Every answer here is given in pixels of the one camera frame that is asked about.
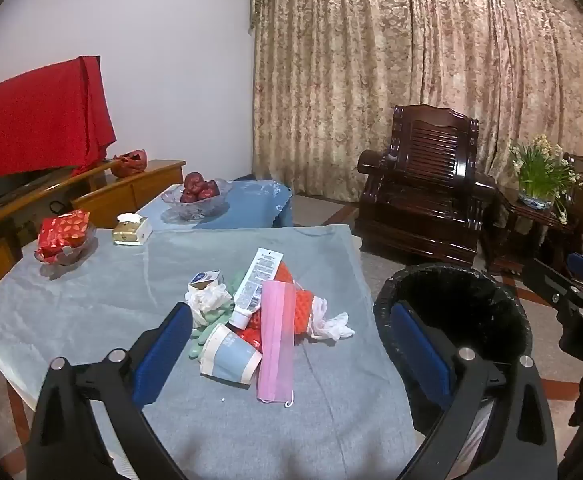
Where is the red patterned packet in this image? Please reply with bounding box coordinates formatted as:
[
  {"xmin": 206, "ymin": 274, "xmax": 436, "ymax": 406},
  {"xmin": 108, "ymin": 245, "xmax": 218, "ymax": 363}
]
[{"xmin": 36, "ymin": 210, "xmax": 91, "ymax": 263}]

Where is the white tissue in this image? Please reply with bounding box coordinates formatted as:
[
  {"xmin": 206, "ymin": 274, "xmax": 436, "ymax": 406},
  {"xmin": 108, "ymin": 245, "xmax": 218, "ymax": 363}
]
[
  {"xmin": 309, "ymin": 297, "xmax": 356, "ymax": 341},
  {"xmin": 186, "ymin": 284, "xmax": 235, "ymax": 328}
]

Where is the glass fruit bowl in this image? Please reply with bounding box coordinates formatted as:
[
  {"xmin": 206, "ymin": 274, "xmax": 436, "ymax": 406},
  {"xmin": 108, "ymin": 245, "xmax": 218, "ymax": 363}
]
[{"xmin": 160, "ymin": 178, "xmax": 233, "ymax": 223}]

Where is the potted flowering plant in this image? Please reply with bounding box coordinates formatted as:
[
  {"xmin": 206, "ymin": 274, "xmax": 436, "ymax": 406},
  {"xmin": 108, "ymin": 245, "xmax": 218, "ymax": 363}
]
[{"xmin": 509, "ymin": 134, "xmax": 583, "ymax": 211}]

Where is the blue tablecloth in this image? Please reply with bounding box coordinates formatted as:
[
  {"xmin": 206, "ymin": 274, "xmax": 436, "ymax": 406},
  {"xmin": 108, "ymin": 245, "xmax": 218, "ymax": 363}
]
[{"xmin": 136, "ymin": 179, "xmax": 295, "ymax": 231}]

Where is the pink face mask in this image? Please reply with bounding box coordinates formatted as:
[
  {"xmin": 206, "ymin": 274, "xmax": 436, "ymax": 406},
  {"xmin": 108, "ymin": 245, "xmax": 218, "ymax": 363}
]
[{"xmin": 256, "ymin": 280, "xmax": 298, "ymax": 407}]

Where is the red ornament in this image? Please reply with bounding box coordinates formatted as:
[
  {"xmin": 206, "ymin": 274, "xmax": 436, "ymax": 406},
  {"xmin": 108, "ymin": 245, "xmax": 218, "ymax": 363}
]
[{"xmin": 110, "ymin": 148, "xmax": 150, "ymax": 178}]

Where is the black television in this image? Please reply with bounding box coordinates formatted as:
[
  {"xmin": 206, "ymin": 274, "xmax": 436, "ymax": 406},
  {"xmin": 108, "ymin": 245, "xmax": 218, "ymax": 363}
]
[{"xmin": 0, "ymin": 162, "xmax": 72, "ymax": 218}]

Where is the dark wooden side table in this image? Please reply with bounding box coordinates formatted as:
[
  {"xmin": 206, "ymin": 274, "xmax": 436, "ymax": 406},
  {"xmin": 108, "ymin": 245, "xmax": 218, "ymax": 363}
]
[{"xmin": 486, "ymin": 185, "xmax": 577, "ymax": 276}]

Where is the orange foam net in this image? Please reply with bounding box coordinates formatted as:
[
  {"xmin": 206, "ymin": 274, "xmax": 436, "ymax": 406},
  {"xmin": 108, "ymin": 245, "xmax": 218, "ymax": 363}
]
[{"xmin": 236, "ymin": 255, "xmax": 317, "ymax": 348}]

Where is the trash bin with black bag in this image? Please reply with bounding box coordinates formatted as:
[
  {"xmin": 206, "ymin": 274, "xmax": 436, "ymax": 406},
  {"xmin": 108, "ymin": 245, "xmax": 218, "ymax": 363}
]
[{"xmin": 373, "ymin": 261, "xmax": 533, "ymax": 471}]

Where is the blue and white paper cup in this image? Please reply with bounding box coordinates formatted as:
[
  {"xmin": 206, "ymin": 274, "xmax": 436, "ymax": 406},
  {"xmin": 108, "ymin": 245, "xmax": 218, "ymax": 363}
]
[{"xmin": 200, "ymin": 322, "xmax": 263, "ymax": 387}]

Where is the white squeeze tube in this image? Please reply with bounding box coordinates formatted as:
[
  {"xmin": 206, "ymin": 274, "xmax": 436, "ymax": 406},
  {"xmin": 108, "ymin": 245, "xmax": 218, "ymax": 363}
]
[{"xmin": 229, "ymin": 247, "xmax": 285, "ymax": 330}]

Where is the gold and white tissue box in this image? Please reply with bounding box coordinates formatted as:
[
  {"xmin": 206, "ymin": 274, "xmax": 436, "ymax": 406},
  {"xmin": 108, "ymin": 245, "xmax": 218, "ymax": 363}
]
[{"xmin": 112, "ymin": 213, "xmax": 153, "ymax": 247}]

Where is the grey tablecloth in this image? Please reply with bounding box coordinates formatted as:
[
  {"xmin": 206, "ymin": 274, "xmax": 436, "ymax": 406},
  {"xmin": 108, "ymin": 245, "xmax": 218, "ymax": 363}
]
[{"xmin": 0, "ymin": 225, "xmax": 422, "ymax": 480}]

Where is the red cloth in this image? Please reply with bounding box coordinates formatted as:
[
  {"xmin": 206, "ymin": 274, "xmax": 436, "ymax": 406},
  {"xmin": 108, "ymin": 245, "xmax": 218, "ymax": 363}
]
[{"xmin": 0, "ymin": 55, "xmax": 117, "ymax": 186}]

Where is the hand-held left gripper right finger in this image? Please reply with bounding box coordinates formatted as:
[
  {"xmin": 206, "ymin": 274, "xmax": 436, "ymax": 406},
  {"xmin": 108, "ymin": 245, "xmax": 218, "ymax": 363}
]
[{"xmin": 389, "ymin": 301, "xmax": 558, "ymax": 480}]

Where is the small glass bowl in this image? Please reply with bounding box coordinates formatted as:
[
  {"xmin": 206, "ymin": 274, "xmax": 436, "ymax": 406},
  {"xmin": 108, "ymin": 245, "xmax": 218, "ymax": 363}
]
[{"xmin": 34, "ymin": 222, "xmax": 97, "ymax": 267}]

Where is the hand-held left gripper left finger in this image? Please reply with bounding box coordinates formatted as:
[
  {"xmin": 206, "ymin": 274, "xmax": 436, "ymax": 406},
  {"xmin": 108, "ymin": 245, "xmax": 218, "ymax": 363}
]
[{"xmin": 26, "ymin": 301, "xmax": 194, "ymax": 480}]

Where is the small white carton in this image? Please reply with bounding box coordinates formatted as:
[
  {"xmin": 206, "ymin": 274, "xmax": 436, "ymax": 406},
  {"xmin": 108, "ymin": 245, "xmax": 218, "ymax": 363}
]
[{"xmin": 188, "ymin": 270, "xmax": 225, "ymax": 293}]

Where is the wooden cabinet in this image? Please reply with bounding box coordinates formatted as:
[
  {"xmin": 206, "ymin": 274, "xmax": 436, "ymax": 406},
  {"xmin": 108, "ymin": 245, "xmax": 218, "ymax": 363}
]
[{"xmin": 0, "ymin": 159, "xmax": 186, "ymax": 306}]

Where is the green rubber glove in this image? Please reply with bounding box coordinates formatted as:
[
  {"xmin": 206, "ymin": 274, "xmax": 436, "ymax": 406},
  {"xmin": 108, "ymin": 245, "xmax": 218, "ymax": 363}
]
[{"xmin": 189, "ymin": 272, "xmax": 247, "ymax": 361}]

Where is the beige patterned curtain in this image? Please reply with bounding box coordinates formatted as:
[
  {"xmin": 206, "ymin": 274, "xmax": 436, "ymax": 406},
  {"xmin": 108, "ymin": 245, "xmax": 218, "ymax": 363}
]
[{"xmin": 249, "ymin": 0, "xmax": 583, "ymax": 206}]

